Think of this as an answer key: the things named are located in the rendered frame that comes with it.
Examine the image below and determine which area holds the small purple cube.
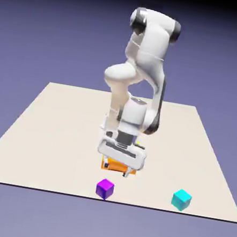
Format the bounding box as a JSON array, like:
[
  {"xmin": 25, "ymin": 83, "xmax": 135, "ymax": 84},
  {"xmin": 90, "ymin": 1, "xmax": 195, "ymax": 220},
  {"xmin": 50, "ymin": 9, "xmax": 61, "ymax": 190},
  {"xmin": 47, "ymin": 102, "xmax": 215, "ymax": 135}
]
[{"xmin": 94, "ymin": 177, "xmax": 116, "ymax": 202}]

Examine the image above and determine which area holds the large orange box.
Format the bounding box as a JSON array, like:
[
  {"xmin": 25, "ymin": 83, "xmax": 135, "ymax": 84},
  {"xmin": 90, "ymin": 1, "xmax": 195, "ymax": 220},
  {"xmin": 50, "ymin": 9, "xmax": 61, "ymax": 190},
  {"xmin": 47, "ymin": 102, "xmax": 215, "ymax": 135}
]
[{"xmin": 100, "ymin": 154, "xmax": 139, "ymax": 176}]

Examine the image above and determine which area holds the small cyan cube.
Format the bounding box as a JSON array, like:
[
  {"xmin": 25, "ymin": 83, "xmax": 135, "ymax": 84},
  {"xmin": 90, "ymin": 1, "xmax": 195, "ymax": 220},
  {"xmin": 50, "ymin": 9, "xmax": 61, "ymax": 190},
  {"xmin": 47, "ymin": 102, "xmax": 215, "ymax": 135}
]
[{"xmin": 170, "ymin": 187, "xmax": 194, "ymax": 213}]

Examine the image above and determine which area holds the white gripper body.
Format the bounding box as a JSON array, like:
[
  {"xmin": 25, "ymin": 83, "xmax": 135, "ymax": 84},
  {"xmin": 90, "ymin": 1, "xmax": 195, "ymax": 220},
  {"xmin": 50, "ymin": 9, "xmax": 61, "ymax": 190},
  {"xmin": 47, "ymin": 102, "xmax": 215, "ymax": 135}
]
[{"xmin": 95, "ymin": 134, "xmax": 149, "ymax": 173}]

